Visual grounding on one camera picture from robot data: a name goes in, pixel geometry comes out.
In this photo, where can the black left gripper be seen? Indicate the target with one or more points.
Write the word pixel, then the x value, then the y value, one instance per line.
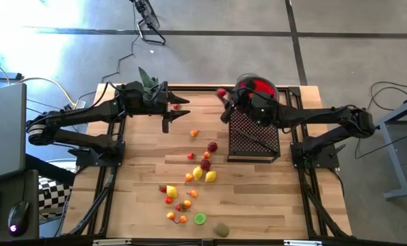
pixel 134 100

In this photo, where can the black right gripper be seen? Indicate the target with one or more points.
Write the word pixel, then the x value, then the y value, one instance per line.
pixel 254 109

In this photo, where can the red grey collapsible colander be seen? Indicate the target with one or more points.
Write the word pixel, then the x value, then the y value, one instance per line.
pixel 263 85

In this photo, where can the dark red toy plum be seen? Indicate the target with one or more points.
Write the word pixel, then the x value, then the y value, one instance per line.
pixel 212 147

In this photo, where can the black perforated metal shelf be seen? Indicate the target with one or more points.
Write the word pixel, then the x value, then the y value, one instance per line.
pixel 240 150

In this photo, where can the yellow toy lemon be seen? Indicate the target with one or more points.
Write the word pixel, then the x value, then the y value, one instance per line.
pixel 197 173
pixel 210 176
pixel 171 191

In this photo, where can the green toy kiwi half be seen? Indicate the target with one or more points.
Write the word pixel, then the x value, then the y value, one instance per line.
pixel 200 218

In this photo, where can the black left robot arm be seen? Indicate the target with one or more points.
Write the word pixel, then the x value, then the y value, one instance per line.
pixel 87 112

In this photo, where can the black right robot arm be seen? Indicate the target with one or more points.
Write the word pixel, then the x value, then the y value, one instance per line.
pixel 312 114

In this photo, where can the small orange toy fruit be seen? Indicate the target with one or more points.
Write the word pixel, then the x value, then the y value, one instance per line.
pixel 187 204
pixel 183 219
pixel 194 133
pixel 171 215
pixel 188 177
pixel 207 155
pixel 193 193

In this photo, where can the potted aloe plant white pot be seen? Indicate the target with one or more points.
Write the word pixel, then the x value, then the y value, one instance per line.
pixel 145 77

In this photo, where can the dark red toy pomegranate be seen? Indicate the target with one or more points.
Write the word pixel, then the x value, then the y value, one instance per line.
pixel 205 165

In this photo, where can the small red toy tomato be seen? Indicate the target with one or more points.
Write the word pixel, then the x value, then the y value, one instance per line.
pixel 168 200

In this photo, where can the white yellow power plugs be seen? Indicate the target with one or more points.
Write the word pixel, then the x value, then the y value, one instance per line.
pixel 81 104

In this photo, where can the black floor fan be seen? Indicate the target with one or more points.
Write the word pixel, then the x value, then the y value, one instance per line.
pixel 148 15

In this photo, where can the brown whole toy kiwi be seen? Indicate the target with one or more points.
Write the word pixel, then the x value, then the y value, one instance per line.
pixel 221 229

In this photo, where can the black white checkered board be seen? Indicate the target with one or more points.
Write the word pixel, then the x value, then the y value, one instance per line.
pixel 52 196

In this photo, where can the black desk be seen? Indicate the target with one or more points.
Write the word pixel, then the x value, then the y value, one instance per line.
pixel 33 184

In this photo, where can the dark floor power strip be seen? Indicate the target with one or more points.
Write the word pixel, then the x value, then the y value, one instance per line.
pixel 4 75

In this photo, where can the grey desk top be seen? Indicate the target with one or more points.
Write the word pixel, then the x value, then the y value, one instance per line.
pixel 3 133

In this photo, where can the grey metal table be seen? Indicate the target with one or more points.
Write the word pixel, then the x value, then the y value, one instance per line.
pixel 401 192

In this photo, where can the silver metal bracket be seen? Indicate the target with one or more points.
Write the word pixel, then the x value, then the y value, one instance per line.
pixel 302 243
pixel 111 242

